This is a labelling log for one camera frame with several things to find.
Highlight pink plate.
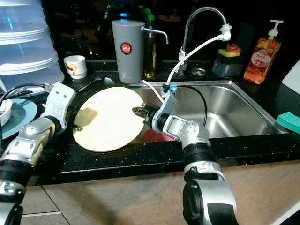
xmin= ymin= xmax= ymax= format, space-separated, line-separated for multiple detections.
xmin=141 ymin=129 xmax=176 ymax=143

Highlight pale yellow plate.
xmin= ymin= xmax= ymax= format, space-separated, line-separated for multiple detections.
xmin=73 ymin=87 xmax=158 ymax=153

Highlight light blue plate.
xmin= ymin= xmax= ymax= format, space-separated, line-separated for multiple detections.
xmin=0 ymin=98 xmax=44 ymax=140

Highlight chrome kitchen faucet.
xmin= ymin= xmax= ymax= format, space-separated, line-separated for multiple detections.
xmin=180 ymin=7 xmax=230 ymax=61

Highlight grey water filter canister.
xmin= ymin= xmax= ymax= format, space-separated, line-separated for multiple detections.
xmin=112 ymin=20 xmax=169 ymax=84

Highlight yellow oil bottle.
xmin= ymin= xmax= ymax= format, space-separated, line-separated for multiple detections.
xmin=143 ymin=8 xmax=157 ymax=79

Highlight white printed mug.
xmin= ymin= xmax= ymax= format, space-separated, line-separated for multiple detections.
xmin=64 ymin=55 xmax=88 ymax=79

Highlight round metal drain plug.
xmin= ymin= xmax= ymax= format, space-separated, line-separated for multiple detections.
xmin=191 ymin=67 xmax=208 ymax=76

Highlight white bowl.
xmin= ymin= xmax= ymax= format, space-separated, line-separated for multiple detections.
xmin=0 ymin=98 xmax=14 ymax=121

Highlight beige cabinet door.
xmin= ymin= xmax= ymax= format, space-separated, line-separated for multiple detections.
xmin=37 ymin=157 xmax=300 ymax=225

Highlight shallow beige drawer front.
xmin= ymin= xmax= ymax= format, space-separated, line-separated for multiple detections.
xmin=22 ymin=184 xmax=59 ymax=216

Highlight stainless steel sink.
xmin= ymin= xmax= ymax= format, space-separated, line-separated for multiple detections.
xmin=134 ymin=81 xmax=289 ymax=142

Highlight dark sponge holder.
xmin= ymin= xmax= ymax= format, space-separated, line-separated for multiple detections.
xmin=212 ymin=54 xmax=244 ymax=78

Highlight stacked translucent plastic containers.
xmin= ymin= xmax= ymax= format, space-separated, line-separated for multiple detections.
xmin=0 ymin=0 xmax=65 ymax=90

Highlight yellow and pink sponge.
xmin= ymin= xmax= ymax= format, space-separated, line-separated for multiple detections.
xmin=218 ymin=43 xmax=241 ymax=58

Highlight peach soap pump bottle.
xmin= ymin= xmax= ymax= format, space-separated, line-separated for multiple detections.
xmin=243 ymin=20 xmax=284 ymax=85

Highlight green sponge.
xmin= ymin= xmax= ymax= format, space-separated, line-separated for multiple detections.
xmin=276 ymin=112 xmax=300 ymax=135

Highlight white board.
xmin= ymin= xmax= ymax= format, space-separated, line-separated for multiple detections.
xmin=282 ymin=59 xmax=300 ymax=90

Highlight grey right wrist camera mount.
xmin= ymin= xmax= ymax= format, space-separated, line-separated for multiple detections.
xmin=157 ymin=87 xmax=178 ymax=127

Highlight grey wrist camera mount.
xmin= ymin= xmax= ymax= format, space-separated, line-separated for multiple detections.
xmin=157 ymin=87 xmax=178 ymax=127
xmin=45 ymin=82 xmax=77 ymax=134

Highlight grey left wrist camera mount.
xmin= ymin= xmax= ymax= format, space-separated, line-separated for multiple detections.
xmin=45 ymin=82 xmax=77 ymax=134

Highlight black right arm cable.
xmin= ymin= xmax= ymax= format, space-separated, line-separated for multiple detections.
xmin=163 ymin=83 xmax=208 ymax=127

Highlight white hose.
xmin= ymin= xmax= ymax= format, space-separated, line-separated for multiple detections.
xmin=140 ymin=26 xmax=233 ymax=101

